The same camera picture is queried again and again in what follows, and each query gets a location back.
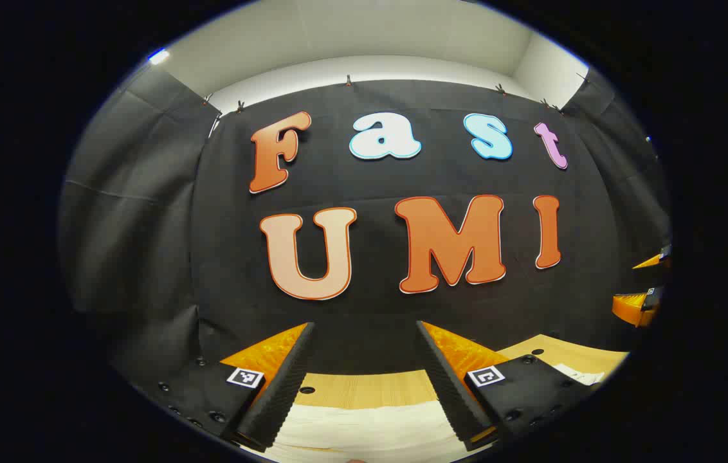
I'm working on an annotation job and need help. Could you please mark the black backdrop cloth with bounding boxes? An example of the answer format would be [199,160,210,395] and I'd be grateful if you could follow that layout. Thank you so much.
[59,64,672,377]

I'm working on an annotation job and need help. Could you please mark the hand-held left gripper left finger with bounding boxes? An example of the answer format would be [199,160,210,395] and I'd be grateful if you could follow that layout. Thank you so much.
[139,322,316,454]

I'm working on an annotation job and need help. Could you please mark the white paper label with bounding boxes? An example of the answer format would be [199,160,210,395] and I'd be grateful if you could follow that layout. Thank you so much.
[554,363,606,386]

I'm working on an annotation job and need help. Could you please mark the white jeans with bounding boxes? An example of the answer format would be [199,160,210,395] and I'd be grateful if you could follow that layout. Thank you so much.
[260,399,471,463]

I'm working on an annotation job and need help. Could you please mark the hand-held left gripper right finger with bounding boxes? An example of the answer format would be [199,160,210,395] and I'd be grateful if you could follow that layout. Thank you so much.
[415,320,596,452]

